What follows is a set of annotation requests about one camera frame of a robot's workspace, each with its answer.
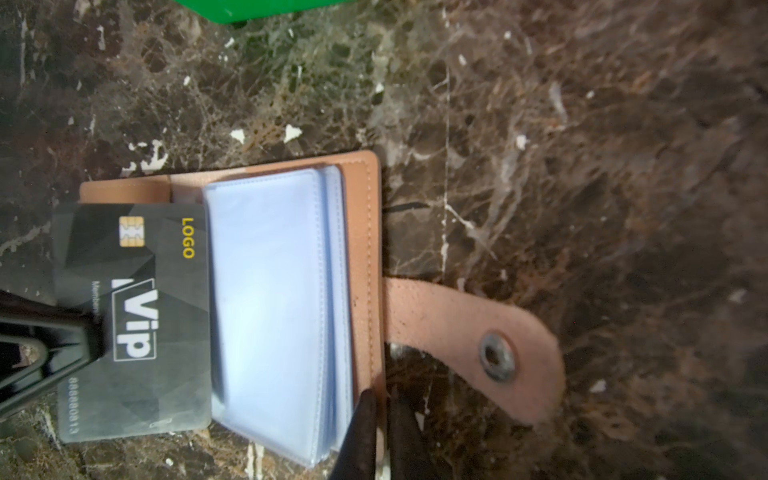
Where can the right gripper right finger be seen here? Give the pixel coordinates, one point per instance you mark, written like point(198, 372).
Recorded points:
point(409, 456)

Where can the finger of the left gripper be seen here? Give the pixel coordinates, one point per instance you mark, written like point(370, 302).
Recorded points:
point(41, 345)

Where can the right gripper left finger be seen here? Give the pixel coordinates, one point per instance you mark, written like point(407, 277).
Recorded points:
point(357, 458)

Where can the black VIP credit card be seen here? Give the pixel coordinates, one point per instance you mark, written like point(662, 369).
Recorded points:
point(142, 272)

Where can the tan leather card holder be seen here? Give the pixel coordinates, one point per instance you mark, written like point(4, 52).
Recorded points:
point(302, 311)

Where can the green plastic tray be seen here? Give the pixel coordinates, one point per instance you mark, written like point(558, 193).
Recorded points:
point(233, 11)

